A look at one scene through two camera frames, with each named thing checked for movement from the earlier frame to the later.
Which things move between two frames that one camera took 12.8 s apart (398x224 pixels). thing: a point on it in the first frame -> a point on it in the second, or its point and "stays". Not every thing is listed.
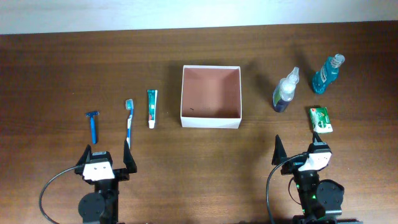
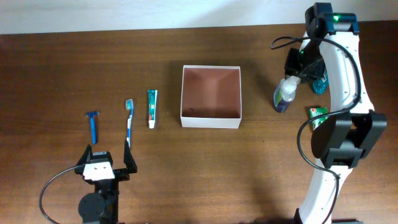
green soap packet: (321, 120) stays
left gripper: (124, 173) stays
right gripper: (291, 165) -> (292, 69)
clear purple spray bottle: (283, 93) stays
